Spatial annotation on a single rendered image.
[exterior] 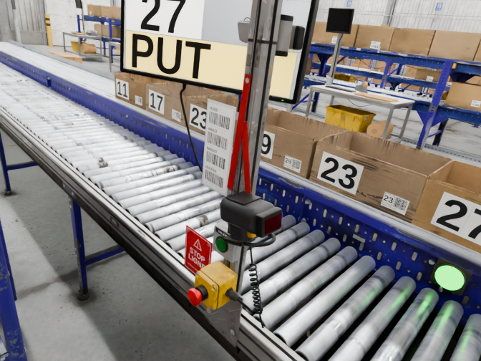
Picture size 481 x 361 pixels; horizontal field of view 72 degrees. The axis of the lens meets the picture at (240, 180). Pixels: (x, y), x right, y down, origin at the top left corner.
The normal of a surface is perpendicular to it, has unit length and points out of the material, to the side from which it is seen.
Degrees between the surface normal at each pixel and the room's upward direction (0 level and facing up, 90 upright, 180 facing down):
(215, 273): 0
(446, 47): 90
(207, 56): 86
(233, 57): 86
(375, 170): 90
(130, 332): 0
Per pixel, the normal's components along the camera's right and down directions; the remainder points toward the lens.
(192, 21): -0.40, 0.26
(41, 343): 0.11, -0.91
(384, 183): -0.69, 0.22
